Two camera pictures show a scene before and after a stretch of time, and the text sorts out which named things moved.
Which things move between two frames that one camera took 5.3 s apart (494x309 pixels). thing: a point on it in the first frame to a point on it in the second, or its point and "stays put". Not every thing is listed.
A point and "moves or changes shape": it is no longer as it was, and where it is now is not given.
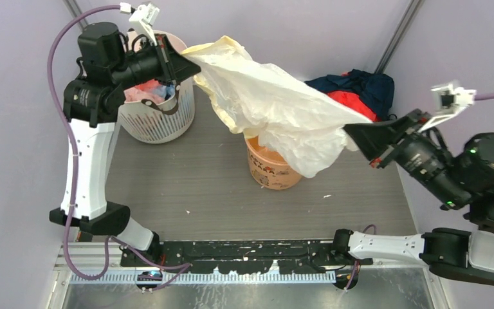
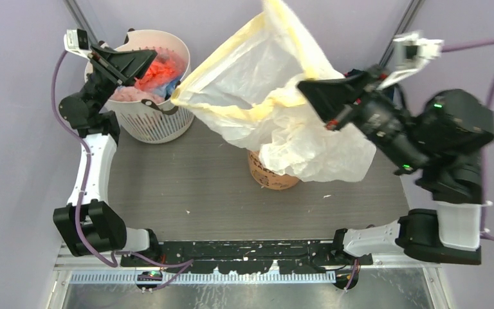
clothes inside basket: x=169 y=88 stays put
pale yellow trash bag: x=303 y=126 moves or changes shape
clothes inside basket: x=134 y=94 stays put
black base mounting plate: x=235 y=257 stays put
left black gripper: x=174 y=66 to x=122 y=67
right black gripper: x=374 y=138 to x=332 y=96
